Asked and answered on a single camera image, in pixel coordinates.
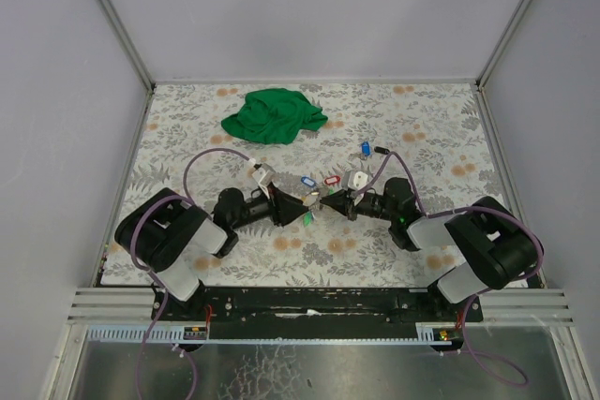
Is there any green key tag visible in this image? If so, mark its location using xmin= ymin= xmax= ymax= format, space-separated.
xmin=303 ymin=212 xmax=315 ymax=227

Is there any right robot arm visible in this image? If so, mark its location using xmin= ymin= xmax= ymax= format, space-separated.
xmin=321 ymin=177 xmax=543 ymax=304

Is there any blue tagged key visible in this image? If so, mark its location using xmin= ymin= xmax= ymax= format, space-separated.
xmin=360 ymin=141 xmax=371 ymax=160

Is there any green crumpled cloth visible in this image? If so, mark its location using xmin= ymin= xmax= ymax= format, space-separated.
xmin=221 ymin=88 xmax=328 ymax=144

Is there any floral table mat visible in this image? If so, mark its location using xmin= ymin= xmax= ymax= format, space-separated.
xmin=120 ymin=83 xmax=504 ymax=288

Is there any blue key tag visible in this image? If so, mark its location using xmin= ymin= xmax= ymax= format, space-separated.
xmin=301 ymin=177 xmax=314 ymax=187

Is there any black key fob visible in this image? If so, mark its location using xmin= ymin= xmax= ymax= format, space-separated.
xmin=373 ymin=146 xmax=390 ymax=156

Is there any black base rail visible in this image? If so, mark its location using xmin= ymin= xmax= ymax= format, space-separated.
xmin=152 ymin=286 xmax=483 ymax=340

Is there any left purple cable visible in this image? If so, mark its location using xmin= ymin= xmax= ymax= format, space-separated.
xmin=130 ymin=147 xmax=257 ymax=400

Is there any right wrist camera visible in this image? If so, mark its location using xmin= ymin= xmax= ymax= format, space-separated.
xmin=341 ymin=170 xmax=370 ymax=200

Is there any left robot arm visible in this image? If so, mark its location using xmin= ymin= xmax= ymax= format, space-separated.
xmin=114 ymin=184 xmax=308 ymax=303

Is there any red key tag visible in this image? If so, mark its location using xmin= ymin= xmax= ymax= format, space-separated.
xmin=323 ymin=175 xmax=340 ymax=185

